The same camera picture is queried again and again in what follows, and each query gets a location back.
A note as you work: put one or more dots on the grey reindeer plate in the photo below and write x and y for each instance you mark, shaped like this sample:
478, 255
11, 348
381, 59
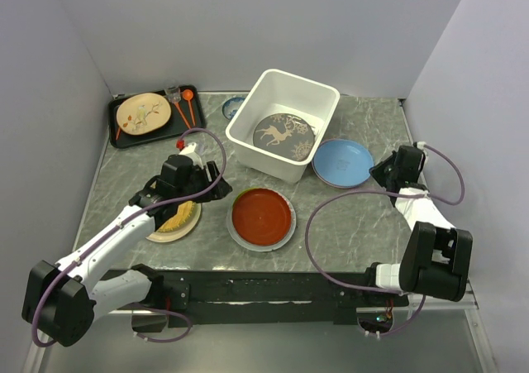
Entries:
285, 135

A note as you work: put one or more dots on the orange chopstick-like stick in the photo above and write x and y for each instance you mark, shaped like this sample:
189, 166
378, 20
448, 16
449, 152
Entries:
181, 114

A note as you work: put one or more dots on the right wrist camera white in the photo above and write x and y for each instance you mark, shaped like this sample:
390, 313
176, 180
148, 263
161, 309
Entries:
420, 145

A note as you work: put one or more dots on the pink plate under blue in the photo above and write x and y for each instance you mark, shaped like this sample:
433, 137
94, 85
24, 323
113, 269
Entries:
341, 173

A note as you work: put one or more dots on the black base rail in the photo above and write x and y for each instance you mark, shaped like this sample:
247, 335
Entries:
237, 297

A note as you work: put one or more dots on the small blue patterned dish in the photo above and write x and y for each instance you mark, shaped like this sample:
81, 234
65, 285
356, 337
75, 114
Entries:
231, 106

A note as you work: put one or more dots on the small clear glass cup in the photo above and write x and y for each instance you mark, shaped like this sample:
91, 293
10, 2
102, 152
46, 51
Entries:
172, 94

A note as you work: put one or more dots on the red scalloped plate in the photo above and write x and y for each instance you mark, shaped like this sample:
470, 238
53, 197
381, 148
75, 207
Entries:
261, 217

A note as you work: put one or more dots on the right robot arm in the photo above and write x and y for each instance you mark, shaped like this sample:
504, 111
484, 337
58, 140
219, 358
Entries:
436, 260

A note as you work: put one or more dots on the orange spoon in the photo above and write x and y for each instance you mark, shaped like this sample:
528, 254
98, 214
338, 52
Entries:
188, 95

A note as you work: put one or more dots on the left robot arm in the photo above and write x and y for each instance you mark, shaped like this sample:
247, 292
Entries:
63, 299

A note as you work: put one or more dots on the cream plate under mat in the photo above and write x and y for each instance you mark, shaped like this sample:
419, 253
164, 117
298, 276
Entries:
159, 237

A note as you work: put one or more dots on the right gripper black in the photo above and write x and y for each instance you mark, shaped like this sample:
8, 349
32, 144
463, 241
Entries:
377, 171

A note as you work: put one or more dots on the white plastic bin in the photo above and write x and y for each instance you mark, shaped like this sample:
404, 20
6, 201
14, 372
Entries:
277, 91

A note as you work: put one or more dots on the beige bird plate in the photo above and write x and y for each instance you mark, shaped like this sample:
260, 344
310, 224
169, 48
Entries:
143, 113

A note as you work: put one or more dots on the woven bamboo mat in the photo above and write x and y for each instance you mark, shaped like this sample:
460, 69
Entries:
184, 214

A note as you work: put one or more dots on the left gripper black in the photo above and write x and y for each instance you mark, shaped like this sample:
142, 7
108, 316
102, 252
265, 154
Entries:
201, 171

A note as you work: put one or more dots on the black serving tray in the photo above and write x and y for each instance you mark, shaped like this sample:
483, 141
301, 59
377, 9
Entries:
173, 128

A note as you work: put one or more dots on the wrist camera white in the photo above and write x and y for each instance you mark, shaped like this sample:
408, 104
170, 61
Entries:
420, 145
192, 150

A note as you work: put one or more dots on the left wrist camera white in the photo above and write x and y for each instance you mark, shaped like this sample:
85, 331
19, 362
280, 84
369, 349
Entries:
192, 150

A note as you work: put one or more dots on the white plate under stack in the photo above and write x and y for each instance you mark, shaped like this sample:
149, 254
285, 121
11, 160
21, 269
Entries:
250, 247

